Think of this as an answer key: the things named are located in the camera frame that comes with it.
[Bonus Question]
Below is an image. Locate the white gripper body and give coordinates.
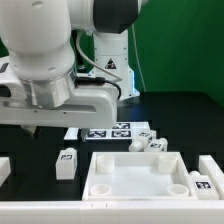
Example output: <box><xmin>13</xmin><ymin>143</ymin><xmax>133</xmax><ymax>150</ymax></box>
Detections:
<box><xmin>0</xmin><ymin>79</ymin><xmax>118</xmax><ymax>129</ymax></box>

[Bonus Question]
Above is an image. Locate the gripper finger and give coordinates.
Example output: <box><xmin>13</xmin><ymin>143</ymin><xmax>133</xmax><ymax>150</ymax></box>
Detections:
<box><xmin>21</xmin><ymin>125</ymin><xmax>41</xmax><ymax>138</ymax></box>
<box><xmin>80</xmin><ymin>128</ymin><xmax>90</xmax><ymax>142</ymax></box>

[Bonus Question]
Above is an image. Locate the white square tabletop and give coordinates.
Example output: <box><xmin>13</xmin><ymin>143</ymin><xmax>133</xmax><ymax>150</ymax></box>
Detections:
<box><xmin>82</xmin><ymin>152</ymin><xmax>198</xmax><ymax>201</ymax></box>

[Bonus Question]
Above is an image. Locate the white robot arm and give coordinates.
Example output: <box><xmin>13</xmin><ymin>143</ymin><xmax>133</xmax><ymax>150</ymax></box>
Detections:
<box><xmin>0</xmin><ymin>0</ymin><xmax>147</xmax><ymax>131</ymax></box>

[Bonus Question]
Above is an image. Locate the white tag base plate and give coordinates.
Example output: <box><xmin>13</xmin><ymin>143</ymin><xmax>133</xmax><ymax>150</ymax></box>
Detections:
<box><xmin>64</xmin><ymin>122</ymin><xmax>150</xmax><ymax>140</ymax></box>

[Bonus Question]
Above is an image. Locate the white left rail block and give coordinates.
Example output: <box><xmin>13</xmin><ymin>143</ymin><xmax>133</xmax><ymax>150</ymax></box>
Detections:
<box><xmin>0</xmin><ymin>157</ymin><xmax>11</xmax><ymax>187</ymax></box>

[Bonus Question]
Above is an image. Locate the white rail block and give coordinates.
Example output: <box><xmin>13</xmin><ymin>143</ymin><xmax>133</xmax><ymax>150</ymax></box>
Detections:
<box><xmin>0</xmin><ymin>157</ymin><xmax>11</xmax><ymax>187</ymax></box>
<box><xmin>198</xmin><ymin>155</ymin><xmax>224</xmax><ymax>200</ymax></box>

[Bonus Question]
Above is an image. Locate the white front rail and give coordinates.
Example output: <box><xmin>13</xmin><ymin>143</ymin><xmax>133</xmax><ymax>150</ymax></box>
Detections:
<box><xmin>0</xmin><ymin>201</ymin><xmax>224</xmax><ymax>224</ymax></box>

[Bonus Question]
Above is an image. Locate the white cable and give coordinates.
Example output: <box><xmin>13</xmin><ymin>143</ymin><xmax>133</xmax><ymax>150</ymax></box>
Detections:
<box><xmin>131</xmin><ymin>23</ymin><xmax>148</xmax><ymax>93</ymax></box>

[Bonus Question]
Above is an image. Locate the white right rail block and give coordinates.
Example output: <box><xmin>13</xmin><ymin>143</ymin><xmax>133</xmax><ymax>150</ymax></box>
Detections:
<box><xmin>198</xmin><ymin>155</ymin><xmax>224</xmax><ymax>200</ymax></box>

